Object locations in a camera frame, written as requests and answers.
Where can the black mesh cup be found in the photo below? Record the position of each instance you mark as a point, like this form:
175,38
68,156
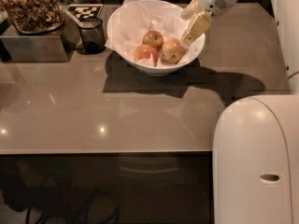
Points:
92,35

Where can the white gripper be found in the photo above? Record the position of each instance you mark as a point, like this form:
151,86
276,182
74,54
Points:
214,0

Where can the white ceramic bowl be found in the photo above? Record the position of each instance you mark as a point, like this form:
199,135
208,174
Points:
124,19

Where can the white paper liner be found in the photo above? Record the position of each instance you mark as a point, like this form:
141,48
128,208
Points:
137,22

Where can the black white marker tag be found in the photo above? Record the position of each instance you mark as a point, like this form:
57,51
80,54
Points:
85,11

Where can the grey metal box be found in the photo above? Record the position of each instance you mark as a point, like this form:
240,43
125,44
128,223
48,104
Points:
53,47

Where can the red apple back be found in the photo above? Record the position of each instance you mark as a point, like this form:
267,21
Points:
153,38

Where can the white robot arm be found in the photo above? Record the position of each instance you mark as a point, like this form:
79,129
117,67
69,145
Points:
255,154

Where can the red apple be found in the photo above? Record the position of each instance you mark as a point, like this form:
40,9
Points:
146,51
172,51
153,38

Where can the tray of dried snacks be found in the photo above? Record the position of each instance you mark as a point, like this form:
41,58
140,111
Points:
34,16

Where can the red apple front left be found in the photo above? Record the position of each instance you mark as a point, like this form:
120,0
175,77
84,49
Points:
146,51

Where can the red apple right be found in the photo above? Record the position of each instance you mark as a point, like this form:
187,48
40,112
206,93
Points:
172,51

